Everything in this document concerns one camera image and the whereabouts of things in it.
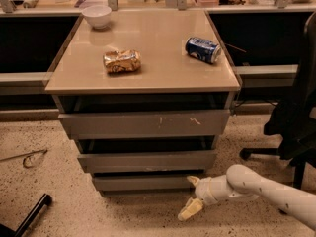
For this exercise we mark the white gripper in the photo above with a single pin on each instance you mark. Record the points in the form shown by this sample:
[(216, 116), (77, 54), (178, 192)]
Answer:
[(208, 190)]

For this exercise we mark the grey bottom drawer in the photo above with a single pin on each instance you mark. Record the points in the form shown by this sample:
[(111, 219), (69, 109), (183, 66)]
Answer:
[(139, 183)]

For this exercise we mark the grey drawer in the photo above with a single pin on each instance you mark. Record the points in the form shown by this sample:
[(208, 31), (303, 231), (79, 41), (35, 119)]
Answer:
[(147, 161), (144, 124), (139, 183)]

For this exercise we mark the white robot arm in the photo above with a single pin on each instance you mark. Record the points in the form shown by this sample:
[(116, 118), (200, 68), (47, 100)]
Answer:
[(241, 183)]

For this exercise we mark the grey middle drawer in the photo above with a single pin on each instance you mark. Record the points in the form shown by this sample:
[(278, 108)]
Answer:
[(147, 161)]

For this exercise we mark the grey top drawer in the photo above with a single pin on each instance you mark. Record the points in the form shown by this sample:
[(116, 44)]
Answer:
[(144, 124)]

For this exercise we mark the grey drawer cabinet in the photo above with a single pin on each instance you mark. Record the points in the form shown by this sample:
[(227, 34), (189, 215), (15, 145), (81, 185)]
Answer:
[(168, 81)]

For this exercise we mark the black office chair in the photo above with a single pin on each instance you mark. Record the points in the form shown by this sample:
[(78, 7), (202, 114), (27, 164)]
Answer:
[(293, 118)]

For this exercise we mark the blue soda can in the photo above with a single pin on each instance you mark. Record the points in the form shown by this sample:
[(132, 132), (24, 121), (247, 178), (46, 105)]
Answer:
[(202, 49)]

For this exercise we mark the crumpled gold chip bag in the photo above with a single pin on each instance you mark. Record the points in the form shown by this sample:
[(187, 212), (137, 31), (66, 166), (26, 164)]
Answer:
[(121, 61)]

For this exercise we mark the black chair leg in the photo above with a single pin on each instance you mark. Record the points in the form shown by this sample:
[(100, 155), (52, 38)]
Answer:
[(5, 231)]

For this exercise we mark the white bowl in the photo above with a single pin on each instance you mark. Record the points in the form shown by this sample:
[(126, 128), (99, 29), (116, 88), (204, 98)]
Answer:
[(97, 16)]

